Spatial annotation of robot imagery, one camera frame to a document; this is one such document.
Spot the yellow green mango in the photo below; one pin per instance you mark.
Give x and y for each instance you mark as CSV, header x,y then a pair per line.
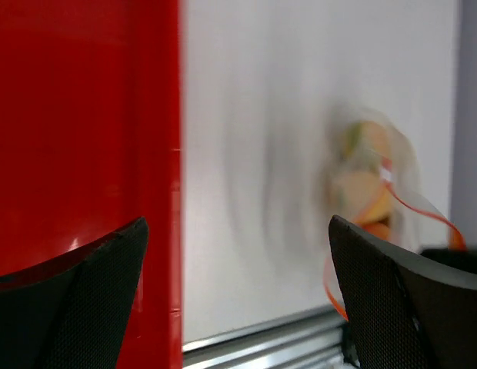
x,y
364,144

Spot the clear zip top bag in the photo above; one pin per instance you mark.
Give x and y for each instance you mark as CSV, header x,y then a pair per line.
x,y
413,219

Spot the orange fruit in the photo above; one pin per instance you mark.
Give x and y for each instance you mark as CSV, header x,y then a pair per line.
x,y
360,196

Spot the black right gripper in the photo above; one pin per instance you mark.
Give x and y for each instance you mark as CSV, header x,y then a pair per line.
x,y
462,260

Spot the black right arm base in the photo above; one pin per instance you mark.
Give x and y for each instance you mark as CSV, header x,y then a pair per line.
x,y
348,348

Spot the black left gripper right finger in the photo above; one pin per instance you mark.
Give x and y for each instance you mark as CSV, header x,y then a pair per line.
x,y
404,310

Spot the pink peach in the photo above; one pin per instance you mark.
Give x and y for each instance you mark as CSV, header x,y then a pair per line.
x,y
379,230

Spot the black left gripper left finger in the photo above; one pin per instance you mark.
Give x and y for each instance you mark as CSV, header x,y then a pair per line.
x,y
72,311

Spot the red plastic tray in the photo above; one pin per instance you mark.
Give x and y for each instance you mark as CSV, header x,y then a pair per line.
x,y
89,140

